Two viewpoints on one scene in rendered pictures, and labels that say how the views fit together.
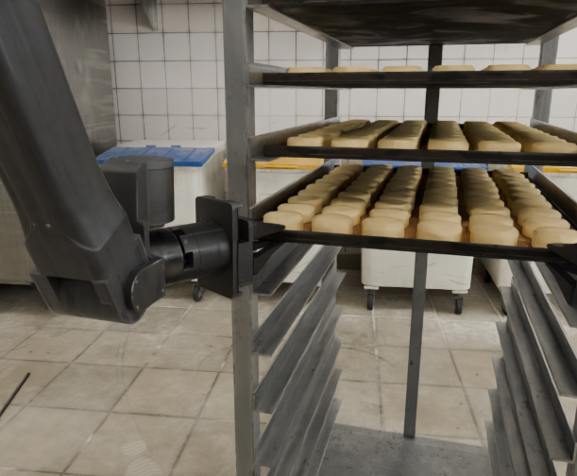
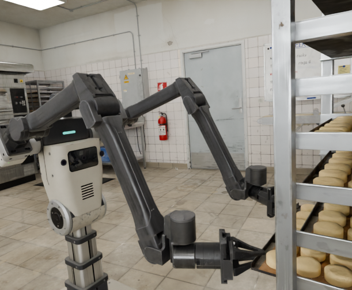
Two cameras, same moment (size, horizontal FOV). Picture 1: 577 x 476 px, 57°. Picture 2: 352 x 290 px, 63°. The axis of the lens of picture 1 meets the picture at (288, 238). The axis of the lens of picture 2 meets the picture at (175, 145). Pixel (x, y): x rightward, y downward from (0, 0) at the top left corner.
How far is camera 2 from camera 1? 1.08 m
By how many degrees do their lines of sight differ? 107
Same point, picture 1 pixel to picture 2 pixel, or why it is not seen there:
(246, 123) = not seen: hidden behind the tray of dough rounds
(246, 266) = (269, 209)
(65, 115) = (219, 154)
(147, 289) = (236, 194)
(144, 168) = (249, 169)
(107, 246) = (226, 179)
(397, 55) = not seen: outside the picture
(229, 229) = (268, 195)
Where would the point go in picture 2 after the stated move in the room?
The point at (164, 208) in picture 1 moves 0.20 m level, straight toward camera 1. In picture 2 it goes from (253, 180) to (196, 182)
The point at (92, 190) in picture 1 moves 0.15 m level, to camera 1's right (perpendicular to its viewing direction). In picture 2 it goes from (225, 168) to (216, 179)
